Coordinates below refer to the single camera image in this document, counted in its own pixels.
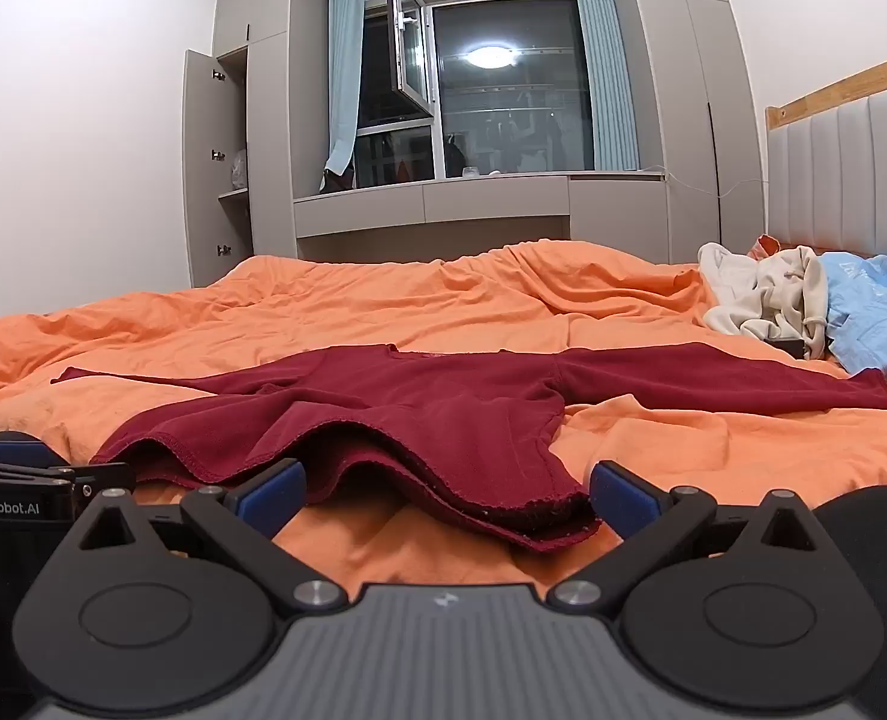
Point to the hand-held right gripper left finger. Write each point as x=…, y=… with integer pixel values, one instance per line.
x=269, y=495

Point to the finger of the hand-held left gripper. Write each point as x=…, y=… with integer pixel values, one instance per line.
x=104, y=478
x=20, y=451

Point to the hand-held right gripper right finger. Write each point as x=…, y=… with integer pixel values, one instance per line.
x=627, y=496

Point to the dark red long-sleeve shirt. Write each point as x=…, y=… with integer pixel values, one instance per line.
x=443, y=405

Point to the orange blanket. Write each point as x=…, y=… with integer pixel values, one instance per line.
x=338, y=300

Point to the cream garment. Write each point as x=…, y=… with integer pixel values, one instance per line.
x=758, y=300

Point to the small orange cloth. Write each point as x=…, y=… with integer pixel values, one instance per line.
x=765, y=246

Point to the light blue garment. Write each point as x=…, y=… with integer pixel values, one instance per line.
x=878, y=315

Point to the dark bag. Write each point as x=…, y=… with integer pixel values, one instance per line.
x=338, y=180

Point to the clear plastic bag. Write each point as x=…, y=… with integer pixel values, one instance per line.
x=239, y=169

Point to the grey wardrobe door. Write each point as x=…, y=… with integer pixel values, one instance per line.
x=202, y=165

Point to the grey open-shelf wardrobe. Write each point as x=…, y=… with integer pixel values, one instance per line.
x=271, y=127

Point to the black item on sill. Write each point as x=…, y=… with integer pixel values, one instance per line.
x=454, y=159

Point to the grey padded wooden headboard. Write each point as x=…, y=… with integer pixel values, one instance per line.
x=848, y=165

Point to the grey tall wardrobe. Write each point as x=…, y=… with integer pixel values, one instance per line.
x=683, y=90

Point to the large glass window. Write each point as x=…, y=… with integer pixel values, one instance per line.
x=511, y=90

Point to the light blue curtain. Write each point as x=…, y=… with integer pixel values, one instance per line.
x=606, y=67
x=344, y=75

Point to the open window sash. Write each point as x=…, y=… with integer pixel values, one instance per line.
x=412, y=45

